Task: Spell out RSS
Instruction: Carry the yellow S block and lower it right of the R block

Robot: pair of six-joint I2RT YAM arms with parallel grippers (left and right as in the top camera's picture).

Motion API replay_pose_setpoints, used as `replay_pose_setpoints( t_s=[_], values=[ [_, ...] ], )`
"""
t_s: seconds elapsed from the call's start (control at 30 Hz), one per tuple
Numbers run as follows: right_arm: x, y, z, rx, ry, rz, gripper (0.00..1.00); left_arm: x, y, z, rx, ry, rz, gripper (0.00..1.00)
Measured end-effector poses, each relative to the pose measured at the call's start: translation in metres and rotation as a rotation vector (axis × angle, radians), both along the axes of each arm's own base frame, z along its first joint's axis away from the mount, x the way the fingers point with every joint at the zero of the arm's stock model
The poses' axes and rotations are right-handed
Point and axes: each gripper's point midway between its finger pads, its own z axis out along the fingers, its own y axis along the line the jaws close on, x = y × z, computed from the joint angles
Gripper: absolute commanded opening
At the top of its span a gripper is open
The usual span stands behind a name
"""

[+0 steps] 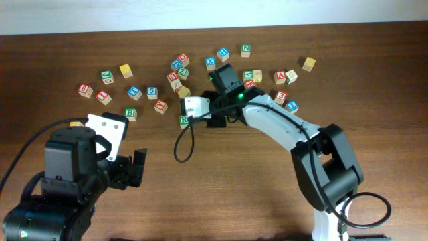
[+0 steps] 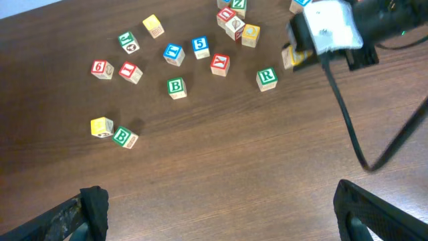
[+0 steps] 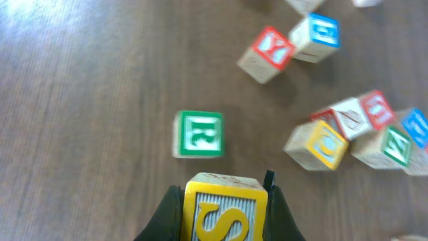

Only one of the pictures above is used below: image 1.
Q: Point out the red Y block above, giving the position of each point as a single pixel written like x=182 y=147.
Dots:
x=161 y=106

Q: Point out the green Z block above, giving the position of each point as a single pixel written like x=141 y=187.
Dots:
x=182 y=73

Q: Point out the blue 5 block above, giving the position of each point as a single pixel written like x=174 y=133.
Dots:
x=152 y=92

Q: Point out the white O block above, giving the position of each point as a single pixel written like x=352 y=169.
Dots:
x=291 y=76

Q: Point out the plain wooden picture block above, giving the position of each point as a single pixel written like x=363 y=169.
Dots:
x=257 y=76

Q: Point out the red E block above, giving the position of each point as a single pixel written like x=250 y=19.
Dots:
x=249 y=83

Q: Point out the green B block centre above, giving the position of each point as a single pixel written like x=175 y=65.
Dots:
x=131 y=114

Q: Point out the blue T block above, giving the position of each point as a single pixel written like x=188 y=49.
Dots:
x=134 y=92

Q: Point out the red 3 block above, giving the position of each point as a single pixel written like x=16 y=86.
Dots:
x=280 y=97

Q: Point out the yellow block centre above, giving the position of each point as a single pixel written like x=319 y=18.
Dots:
x=183 y=92

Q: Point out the red leaf picture block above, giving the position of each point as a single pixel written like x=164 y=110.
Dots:
x=176 y=85

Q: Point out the yellow block upper left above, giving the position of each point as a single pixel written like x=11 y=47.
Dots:
x=126 y=70

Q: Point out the blue H block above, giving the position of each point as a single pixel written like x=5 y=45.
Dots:
x=223 y=54

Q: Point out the red 1 block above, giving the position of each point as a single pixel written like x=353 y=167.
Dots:
x=103 y=97

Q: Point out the green V block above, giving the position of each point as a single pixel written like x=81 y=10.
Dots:
x=247 y=75

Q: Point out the red Q block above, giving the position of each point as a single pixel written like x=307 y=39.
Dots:
x=183 y=59

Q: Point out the red U block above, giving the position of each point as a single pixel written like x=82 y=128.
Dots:
x=172 y=76

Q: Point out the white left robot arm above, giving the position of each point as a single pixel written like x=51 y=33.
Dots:
x=58 y=203

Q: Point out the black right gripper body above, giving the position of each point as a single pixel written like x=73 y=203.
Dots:
x=219 y=108

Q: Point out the yellow block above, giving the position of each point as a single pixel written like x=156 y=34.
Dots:
x=77 y=124
x=308 y=64
x=183 y=92
x=126 y=70

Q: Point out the green N block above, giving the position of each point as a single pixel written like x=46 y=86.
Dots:
x=245 y=50

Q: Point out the green R block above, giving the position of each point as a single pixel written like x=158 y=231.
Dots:
x=183 y=121

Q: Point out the red 6 block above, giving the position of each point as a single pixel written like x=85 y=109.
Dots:
x=85 y=90

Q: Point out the blue I block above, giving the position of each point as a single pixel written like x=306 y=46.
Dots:
x=292 y=106

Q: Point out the yellow block far right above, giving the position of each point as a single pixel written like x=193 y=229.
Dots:
x=308 y=64

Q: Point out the green J block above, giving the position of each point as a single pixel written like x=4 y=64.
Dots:
x=107 y=77

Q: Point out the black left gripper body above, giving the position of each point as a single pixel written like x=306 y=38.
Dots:
x=134 y=168

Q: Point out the yellow block lower left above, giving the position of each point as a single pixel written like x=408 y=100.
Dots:
x=77 y=124

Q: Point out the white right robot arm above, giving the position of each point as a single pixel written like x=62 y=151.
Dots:
x=326 y=167

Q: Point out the blue D block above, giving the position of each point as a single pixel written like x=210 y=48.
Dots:
x=176 y=64

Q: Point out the red V block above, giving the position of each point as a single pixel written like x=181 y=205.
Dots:
x=280 y=77

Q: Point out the blue X block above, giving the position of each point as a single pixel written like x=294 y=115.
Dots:
x=210 y=63

